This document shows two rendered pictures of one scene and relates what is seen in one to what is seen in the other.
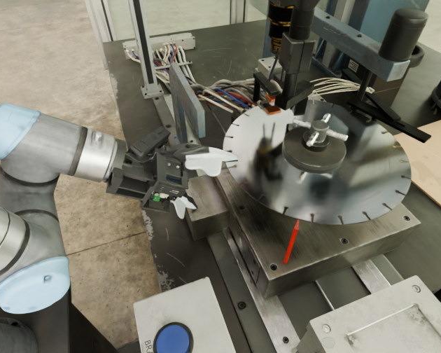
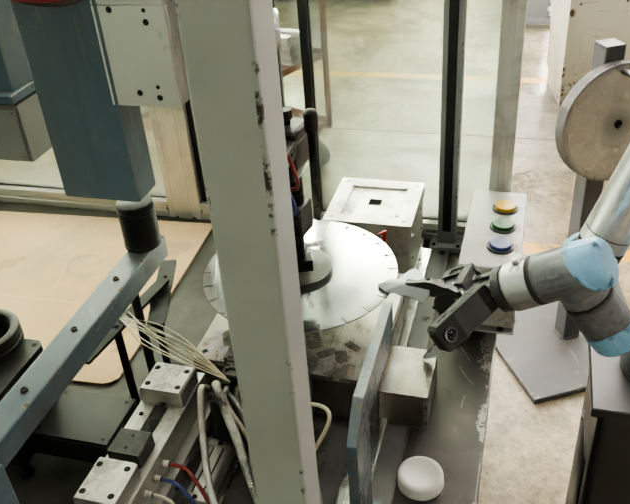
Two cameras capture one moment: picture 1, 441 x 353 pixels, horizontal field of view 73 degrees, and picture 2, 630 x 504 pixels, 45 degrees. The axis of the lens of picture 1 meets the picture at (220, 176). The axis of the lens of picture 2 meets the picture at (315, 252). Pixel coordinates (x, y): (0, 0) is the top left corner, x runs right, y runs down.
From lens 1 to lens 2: 137 cm
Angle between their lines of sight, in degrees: 93
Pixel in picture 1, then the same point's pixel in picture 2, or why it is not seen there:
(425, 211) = (184, 308)
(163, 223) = (461, 414)
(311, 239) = not seen: hidden behind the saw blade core
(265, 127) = (317, 304)
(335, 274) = not seen: hidden behind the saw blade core
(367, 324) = (379, 216)
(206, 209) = (413, 355)
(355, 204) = (325, 229)
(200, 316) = (476, 250)
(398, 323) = (361, 212)
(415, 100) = not seen: outside the picture
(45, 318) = (614, 382)
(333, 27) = (106, 309)
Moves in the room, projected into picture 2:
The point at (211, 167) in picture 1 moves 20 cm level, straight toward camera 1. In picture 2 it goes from (414, 275) to (465, 218)
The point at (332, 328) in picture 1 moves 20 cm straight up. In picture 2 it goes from (400, 221) to (400, 127)
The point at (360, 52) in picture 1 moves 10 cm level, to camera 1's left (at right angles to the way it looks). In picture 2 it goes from (141, 274) to (188, 294)
